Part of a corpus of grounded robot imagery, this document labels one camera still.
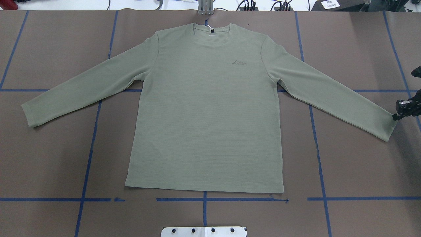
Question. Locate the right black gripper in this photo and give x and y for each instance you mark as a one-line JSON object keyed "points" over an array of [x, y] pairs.
{"points": [[411, 110]]}

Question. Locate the olive green long-sleeve shirt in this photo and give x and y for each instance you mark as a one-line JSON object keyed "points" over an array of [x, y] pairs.
{"points": [[209, 114]]}

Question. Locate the black box with white label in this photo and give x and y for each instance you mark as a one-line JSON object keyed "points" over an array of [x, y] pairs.
{"points": [[338, 6]]}

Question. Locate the red cylindrical bottle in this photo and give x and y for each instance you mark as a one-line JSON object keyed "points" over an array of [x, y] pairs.
{"points": [[8, 5]]}

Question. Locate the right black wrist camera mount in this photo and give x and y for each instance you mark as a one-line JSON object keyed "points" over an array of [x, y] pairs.
{"points": [[416, 72]]}

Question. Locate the aluminium frame post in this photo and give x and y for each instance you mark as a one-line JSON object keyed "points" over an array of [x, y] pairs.
{"points": [[205, 7]]}

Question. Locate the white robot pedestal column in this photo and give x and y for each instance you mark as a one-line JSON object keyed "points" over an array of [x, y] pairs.
{"points": [[205, 231]]}

